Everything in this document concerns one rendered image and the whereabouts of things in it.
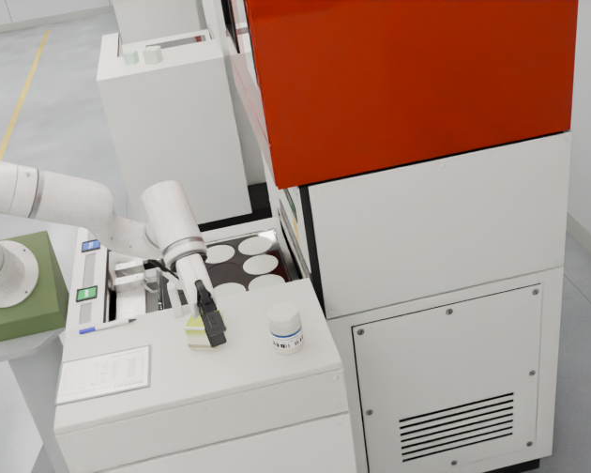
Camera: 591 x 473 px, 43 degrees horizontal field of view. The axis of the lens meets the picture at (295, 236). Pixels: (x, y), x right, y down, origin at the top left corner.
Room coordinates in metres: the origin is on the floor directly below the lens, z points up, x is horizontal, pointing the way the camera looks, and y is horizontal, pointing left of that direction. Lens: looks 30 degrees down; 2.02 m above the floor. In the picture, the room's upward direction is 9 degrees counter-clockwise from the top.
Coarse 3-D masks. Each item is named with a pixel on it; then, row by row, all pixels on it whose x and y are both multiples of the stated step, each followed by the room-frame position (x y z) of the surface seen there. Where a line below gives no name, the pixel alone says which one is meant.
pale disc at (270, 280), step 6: (264, 276) 1.71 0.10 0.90; (270, 276) 1.71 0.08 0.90; (276, 276) 1.70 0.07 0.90; (252, 282) 1.69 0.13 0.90; (258, 282) 1.68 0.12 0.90; (264, 282) 1.68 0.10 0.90; (270, 282) 1.68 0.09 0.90; (276, 282) 1.67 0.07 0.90; (282, 282) 1.67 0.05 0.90; (252, 288) 1.66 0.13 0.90; (258, 288) 1.66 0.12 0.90
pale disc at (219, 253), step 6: (216, 246) 1.91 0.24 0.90; (222, 246) 1.91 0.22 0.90; (228, 246) 1.90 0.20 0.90; (210, 252) 1.88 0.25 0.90; (216, 252) 1.87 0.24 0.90; (222, 252) 1.87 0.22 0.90; (228, 252) 1.86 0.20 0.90; (234, 252) 1.86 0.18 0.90; (210, 258) 1.85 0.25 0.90; (216, 258) 1.84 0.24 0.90; (222, 258) 1.84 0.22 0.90; (228, 258) 1.83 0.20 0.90
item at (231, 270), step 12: (228, 240) 1.94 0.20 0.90; (240, 240) 1.92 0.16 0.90; (240, 252) 1.85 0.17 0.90; (264, 252) 1.83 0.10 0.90; (276, 252) 1.82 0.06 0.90; (216, 264) 1.81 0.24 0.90; (228, 264) 1.80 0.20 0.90; (240, 264) 1.79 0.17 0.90; (216, 276) 1.75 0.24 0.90; (228, 276) 1.74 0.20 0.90; (240, 276) 1.73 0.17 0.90; (252, 276) 1.72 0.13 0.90; (288, 276) 1.69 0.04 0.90; (168, 300) 1.66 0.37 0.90; (180, 300) 1.66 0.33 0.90
